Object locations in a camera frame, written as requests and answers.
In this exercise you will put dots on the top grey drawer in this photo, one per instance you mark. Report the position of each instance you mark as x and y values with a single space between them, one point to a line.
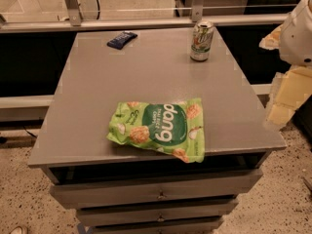
154 189

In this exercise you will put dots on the dark blue snack bar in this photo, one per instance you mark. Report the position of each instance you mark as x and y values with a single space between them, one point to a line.
121 40

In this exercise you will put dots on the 7up soda can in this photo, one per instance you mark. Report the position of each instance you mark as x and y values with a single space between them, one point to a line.
202 38

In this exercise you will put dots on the grey drawer cabinet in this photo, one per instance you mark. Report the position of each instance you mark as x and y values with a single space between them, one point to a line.
73 148

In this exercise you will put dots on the grey drawer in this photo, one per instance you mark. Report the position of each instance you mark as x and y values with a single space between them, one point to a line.
180 226
154 189
156 212

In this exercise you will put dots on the green rice chip bag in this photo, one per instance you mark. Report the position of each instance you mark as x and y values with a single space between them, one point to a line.
173 128

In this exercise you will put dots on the white shoe tip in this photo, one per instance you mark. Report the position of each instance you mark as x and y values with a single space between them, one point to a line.
19 230

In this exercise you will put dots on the bottom grey drawer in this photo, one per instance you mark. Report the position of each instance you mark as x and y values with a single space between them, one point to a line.
180 226

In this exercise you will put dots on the middle grey drawer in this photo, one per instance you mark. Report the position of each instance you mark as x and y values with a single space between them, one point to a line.
156 212

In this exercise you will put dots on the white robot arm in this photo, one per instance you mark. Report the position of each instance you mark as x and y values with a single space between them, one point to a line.
293 40

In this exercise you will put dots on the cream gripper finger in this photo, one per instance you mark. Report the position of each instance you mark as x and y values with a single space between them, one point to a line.
272 40
288 92

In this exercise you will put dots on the metal railing frame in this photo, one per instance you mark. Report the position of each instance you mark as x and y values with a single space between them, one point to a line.
81 15

